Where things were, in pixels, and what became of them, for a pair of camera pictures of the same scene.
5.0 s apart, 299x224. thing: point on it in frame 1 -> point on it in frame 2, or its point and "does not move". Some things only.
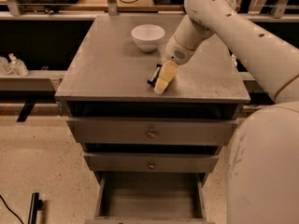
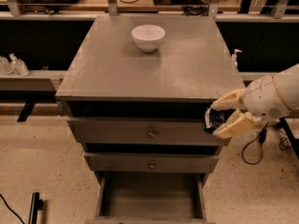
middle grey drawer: (151, 162) does not move
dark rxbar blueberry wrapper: (152, 81) -> (213, 119)
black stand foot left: (35, 206) does not move
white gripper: (175, 52) -> (263, 99)
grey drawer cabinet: (149, 151) does not move
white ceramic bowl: (148, 36) does not move
